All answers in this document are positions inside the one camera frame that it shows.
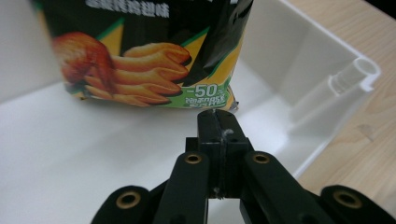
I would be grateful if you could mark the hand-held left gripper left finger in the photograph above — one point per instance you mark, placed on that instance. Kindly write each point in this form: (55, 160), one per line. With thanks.
(210, 133)

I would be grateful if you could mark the black yellow chip bag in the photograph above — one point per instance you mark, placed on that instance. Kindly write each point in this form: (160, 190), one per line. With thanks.
(140, 62)

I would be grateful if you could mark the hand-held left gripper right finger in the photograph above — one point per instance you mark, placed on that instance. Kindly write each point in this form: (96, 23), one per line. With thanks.
(232, 137)

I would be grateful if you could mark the white plastic bin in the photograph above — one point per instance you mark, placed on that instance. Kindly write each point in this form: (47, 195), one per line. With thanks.
(77, 149)

